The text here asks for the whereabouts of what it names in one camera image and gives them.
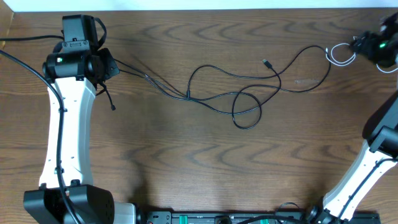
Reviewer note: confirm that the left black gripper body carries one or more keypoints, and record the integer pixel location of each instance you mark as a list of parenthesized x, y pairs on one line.
[(109, 66)]

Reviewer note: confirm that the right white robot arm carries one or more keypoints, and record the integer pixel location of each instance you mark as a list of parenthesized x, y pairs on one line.
[(378, 152)]

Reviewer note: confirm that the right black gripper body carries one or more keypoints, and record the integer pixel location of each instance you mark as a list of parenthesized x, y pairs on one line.
[(376, 50)]

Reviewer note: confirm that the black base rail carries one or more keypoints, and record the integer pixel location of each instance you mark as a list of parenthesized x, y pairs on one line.
[(286, 216)]

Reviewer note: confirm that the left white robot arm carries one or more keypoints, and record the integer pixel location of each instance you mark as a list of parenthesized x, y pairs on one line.
[(76, 72)]

